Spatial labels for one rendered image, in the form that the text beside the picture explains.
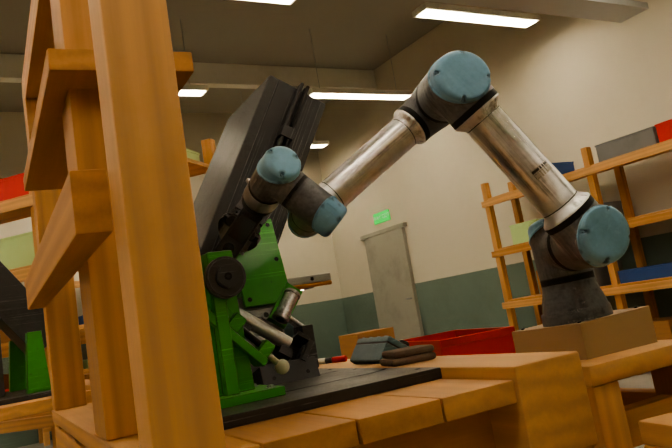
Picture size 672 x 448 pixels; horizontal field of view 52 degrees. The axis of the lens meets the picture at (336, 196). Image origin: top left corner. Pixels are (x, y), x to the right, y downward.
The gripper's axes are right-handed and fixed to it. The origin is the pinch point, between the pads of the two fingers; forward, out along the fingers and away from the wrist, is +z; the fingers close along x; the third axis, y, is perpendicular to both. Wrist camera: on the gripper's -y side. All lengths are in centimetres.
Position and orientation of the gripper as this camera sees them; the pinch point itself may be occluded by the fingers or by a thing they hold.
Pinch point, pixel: (229, 246)
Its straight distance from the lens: 159.1
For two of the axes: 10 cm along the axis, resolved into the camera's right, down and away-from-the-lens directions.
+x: -8.2, -5.8, -0.4
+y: 4.4, -6.7, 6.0
